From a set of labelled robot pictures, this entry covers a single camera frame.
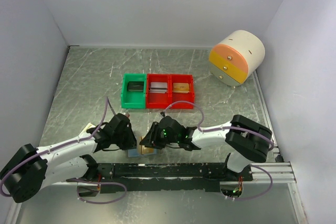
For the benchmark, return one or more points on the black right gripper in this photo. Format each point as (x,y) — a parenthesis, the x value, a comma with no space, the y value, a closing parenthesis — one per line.
(151,139)

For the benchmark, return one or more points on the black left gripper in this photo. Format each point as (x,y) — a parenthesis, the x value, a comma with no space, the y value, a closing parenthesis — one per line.
(131,142)

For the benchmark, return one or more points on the gold VIP card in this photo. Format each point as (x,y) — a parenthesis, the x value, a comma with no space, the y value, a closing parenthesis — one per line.
(144,151)

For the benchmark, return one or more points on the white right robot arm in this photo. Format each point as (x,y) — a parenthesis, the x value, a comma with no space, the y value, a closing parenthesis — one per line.
(250,140)

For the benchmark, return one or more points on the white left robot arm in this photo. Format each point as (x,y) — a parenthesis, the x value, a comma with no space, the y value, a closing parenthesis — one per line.
(34,168)

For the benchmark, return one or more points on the silver card in red bin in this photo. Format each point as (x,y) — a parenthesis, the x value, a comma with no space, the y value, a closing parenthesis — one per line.
(158,87)

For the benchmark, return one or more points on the black card in green bin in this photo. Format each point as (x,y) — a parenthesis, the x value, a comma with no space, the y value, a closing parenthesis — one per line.
(135,86)

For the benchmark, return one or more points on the orange card in red bin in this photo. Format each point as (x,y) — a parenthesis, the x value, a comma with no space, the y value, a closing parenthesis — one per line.
(179,87)

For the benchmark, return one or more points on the green plastic bin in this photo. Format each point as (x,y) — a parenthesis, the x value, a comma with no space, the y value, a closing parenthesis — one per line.
(133,100)

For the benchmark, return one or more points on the red plastic bin middle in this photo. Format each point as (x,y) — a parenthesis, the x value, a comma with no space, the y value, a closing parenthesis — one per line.
(158,100)

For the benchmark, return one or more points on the red plastic bin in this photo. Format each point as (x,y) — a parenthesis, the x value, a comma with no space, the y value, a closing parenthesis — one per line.
(189,97)
(158,100)

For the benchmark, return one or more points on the red plastic bin right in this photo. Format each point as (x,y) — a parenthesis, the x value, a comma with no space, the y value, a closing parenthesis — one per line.
(189,97)

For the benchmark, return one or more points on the round beige drawer cabinet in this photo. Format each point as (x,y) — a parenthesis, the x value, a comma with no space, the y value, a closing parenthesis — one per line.
(236,57)

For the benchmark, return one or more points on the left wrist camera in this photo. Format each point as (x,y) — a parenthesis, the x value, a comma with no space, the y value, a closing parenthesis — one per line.
(127,114)

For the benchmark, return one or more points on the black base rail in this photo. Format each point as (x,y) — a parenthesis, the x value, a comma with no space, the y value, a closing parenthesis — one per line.
(166,176)

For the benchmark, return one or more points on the aluminium frame rail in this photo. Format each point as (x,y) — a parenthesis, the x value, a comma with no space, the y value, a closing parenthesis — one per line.
(269,172)

